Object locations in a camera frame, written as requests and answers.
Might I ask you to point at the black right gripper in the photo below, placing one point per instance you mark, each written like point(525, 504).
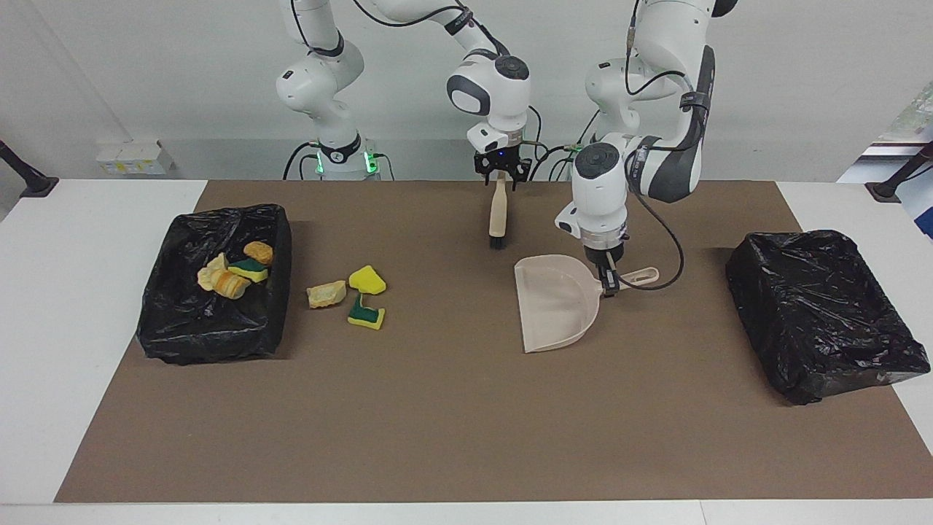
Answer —
point(501, 160)

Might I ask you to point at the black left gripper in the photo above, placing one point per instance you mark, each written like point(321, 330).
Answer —
point(605, 257)

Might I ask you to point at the beige brush black bristles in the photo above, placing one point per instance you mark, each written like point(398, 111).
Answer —
point(498, 211)

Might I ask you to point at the beige plastic dustpan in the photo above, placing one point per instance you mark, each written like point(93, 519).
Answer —
point(554, 306)

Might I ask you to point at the plain yellow sponge piece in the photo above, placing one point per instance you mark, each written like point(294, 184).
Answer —
point(367, 280)

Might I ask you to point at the curled green yellow sponge piece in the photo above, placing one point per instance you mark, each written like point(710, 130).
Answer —
point(364, 315)

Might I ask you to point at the beige sponge chunk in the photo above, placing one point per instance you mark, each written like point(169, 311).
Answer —
point(326, 294)
point(210, 275)

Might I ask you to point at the brown rounded sponge lump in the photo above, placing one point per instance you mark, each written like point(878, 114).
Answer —
point(258, 253)

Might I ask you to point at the small green yellow sponge wedge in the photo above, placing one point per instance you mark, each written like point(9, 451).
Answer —
point(251, 271)

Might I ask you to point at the orange striped sponge piece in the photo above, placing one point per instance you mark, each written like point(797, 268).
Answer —
point(231, 284)

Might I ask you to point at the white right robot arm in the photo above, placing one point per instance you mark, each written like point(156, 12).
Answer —
point(488, 95)

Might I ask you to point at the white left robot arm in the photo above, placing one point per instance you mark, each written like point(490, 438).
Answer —
point(598, 182)

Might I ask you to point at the black bag lined bin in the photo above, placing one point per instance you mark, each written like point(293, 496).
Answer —
point(816, 313)
point(182, 328)

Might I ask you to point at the brown table mat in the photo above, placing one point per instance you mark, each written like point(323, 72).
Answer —
point(437, 423)

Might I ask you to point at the black camera stand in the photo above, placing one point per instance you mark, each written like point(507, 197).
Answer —
point(885, 191)
point(33, 182)

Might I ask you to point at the white wall socket box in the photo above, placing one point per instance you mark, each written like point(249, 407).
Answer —
point(135, 157)

